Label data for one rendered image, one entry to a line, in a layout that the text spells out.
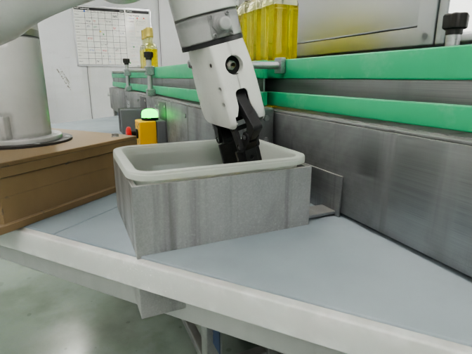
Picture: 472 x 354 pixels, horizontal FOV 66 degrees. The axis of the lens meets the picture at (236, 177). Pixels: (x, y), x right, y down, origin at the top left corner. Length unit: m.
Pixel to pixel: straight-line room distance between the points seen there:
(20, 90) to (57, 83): 5.92
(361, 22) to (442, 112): 0.38
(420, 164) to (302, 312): 0.20
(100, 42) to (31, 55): 5.94
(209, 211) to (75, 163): 0.24
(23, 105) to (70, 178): 0.13
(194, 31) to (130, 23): 6.24
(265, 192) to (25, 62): 0.40
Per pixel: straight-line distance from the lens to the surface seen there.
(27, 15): 0.38
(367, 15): 0.76
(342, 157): 0.51
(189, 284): 0.38
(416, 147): 0.42
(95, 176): 0.61
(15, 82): 0.63
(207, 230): 0.42
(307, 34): 0.91
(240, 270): 0.38
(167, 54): 6.76
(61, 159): 0.56
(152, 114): 1.00
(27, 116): 0.63
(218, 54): 0.42
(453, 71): 0.42
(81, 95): 6.55
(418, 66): 0.45
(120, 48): 6.60
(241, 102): 0.43
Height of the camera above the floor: 0.94
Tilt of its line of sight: 15 degrees down
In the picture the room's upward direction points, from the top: straight up
